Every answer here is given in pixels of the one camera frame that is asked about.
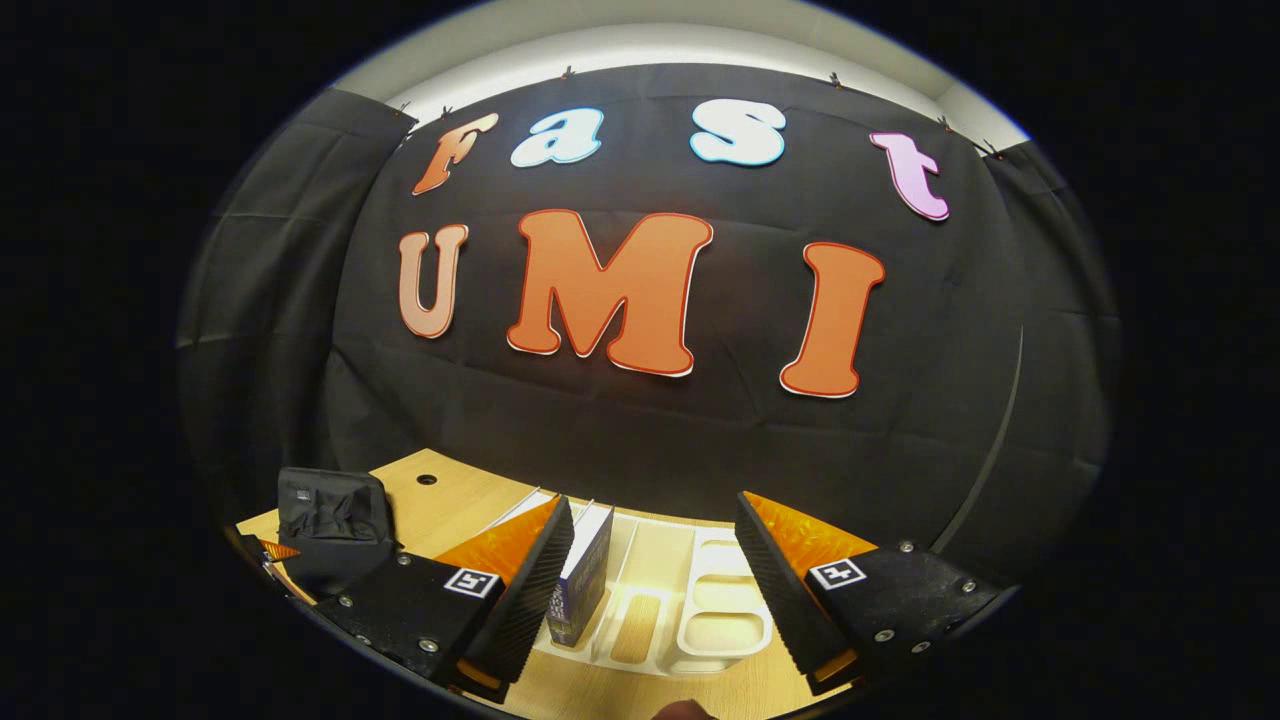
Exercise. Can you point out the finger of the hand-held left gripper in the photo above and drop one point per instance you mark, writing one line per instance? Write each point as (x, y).
(280, 551)

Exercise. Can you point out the white plastic bookshelf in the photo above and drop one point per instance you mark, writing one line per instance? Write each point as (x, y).
(725, 620)

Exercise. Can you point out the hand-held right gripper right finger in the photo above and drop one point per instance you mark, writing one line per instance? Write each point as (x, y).
(790, 610)

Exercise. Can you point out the row of black cloth clips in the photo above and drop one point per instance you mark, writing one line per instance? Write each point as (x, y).
(835, 79)

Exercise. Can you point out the blue cover book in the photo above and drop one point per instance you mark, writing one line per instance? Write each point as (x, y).
(585, 580)

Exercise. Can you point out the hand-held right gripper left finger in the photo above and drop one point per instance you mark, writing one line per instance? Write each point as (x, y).
(520, 610)

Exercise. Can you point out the black schoolbag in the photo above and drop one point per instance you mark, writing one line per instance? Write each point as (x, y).
(335, 520)

